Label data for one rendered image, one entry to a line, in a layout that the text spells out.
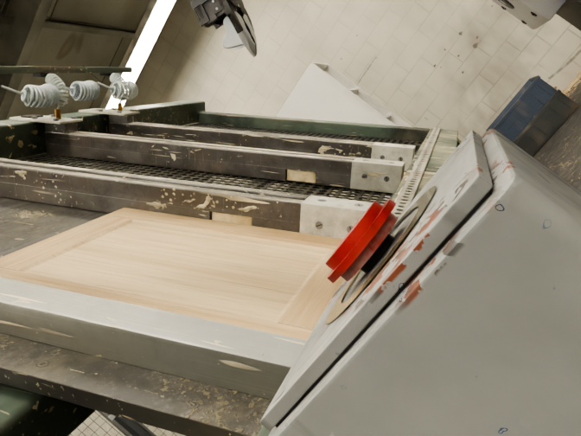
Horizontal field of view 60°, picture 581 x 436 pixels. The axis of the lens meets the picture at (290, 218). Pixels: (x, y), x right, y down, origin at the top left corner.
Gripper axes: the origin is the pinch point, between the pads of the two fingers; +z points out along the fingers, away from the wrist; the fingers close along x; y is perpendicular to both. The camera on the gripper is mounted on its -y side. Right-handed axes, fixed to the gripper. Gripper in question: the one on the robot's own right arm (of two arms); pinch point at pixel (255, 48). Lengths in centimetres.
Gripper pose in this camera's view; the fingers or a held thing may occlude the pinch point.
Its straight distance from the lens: 110.6
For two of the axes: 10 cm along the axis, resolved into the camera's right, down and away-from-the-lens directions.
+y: -8.4, 3.7, 3.9
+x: -3.1, 2.6, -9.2
